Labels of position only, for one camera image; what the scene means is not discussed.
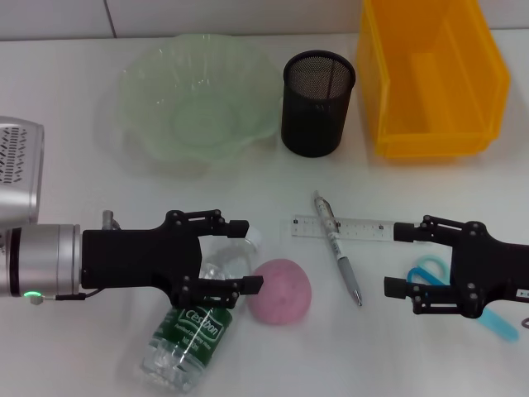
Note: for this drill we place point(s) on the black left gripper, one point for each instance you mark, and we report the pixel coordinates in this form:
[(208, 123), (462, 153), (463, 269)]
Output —
[(136, 258)]

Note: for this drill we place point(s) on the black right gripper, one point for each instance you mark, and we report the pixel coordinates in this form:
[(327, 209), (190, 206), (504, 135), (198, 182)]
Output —
[(492, 273)]

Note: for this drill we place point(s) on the clear plastic ruler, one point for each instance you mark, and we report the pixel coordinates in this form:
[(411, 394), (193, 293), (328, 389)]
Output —
[(363, 229)]

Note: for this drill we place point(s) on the pink peach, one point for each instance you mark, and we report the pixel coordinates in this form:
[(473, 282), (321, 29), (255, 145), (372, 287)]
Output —
[(281, 293)]

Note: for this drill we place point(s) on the clear green-label water bottle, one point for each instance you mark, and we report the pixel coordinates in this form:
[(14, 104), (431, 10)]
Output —
[(198, 331)]

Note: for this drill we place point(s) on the blue teal scissors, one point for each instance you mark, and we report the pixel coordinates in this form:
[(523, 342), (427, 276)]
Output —
[(500, 326)]

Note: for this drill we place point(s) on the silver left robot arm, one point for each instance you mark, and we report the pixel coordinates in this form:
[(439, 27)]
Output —
[(41, 260)]

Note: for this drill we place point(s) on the clear grey ballpoint pen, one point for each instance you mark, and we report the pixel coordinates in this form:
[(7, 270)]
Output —
[(347, 273)]

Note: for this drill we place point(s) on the green glass fruit plate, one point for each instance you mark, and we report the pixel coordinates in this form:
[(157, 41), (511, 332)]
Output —
[(198, 124)]

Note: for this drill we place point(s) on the black mesh pen holder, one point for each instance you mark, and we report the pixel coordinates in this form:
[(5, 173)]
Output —
[(310, 124)]

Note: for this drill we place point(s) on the yellow plastic bin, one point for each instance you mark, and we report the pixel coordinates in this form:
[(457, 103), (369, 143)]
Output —
[(434, 103)]

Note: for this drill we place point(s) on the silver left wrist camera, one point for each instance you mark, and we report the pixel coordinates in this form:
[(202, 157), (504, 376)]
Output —
[(20, 165)]

